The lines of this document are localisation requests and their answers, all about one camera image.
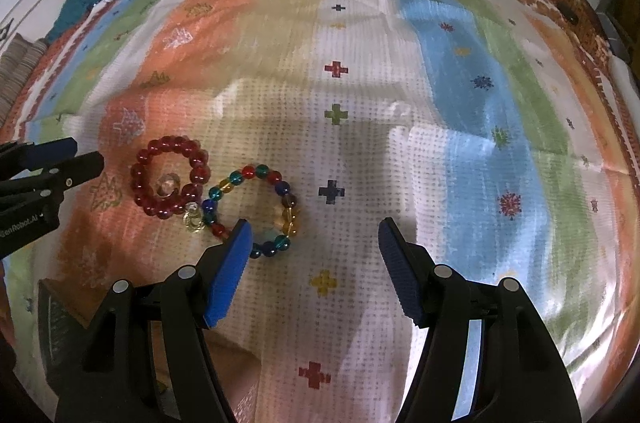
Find person's leg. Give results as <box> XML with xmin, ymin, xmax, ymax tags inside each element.
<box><xmin>207</xmin><ymin>338</ymin><xmax>264</xmax><ymax>423</ymax></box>

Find multicoloured glass bead bracelet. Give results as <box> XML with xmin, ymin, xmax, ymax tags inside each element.
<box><xmin>200</xmin><ymin>163</ymin><xmax>303</xmax><ymax>260</ymax></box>

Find striped colourful blanket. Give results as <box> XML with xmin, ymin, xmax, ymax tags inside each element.
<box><xmin>0</xmin><ymin>0</ymin><xmax>640</xmax><ymax>423</ymax></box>

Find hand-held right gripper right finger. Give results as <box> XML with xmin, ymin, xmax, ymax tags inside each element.
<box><xmin>377</xmin><ymin>217</ymin><xmax>587</xmax><ymax>423</ymax></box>

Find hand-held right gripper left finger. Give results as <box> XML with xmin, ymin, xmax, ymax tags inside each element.
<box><xmin>54</xmin><ymin>218</ymin><xmax>253</xmax><ymax>423</ymax></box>

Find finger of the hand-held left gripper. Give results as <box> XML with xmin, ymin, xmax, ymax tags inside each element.
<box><xmin>0</xmin><ymin>152</ymin><xmax>106</xmax><ymax>206</ymax></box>
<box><xmin>0</xmin><ymin>137</ymin><xmax>79</xmax><ymax>178</ymax></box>

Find grey bed frame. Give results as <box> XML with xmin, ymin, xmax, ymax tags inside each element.
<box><xmin>597</xmin><ymin>10</ymin><xmax>634</xmax><ymax>60</ymax></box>

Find red bead bracelet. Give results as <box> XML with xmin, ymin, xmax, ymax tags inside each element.
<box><xmin>130</xmin><ymin>135</ymin><xmax>210</xmax><ymax>220</ymax></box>

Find clear crystal bead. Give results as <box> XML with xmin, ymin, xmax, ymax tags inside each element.
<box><xmin>155</xmin><ymin>173</ymin><xmax>181</xmax><ymax>198</ymax></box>

